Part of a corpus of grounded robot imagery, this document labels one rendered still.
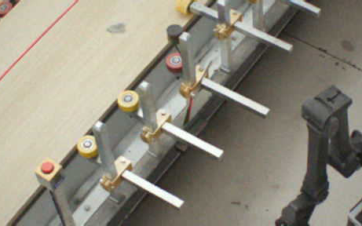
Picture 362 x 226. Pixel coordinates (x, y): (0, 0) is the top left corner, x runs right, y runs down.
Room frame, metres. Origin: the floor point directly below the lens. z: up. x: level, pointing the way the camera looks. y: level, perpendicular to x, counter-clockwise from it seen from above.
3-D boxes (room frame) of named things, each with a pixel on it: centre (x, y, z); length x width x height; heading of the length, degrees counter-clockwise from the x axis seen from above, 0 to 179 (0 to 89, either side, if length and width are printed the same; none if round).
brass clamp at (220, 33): (2.34, -0.22, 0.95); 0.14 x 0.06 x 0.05; 140
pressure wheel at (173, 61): (2.22, 0.00, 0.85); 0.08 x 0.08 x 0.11
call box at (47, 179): (1.55, 0.45, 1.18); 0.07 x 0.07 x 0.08; 50
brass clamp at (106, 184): (1.77, 0.26, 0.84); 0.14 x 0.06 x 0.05; 140
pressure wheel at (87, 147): (1.87, 0.36, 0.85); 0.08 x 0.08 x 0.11
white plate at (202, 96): (2.09, -0.04, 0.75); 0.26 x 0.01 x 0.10; 140
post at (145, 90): (1.94, 0.12, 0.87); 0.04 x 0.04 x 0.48; 50
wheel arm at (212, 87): (2.09, -0.15, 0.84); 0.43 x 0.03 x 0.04; 50
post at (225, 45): (2.32, -0.21, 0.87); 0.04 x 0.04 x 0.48; 50
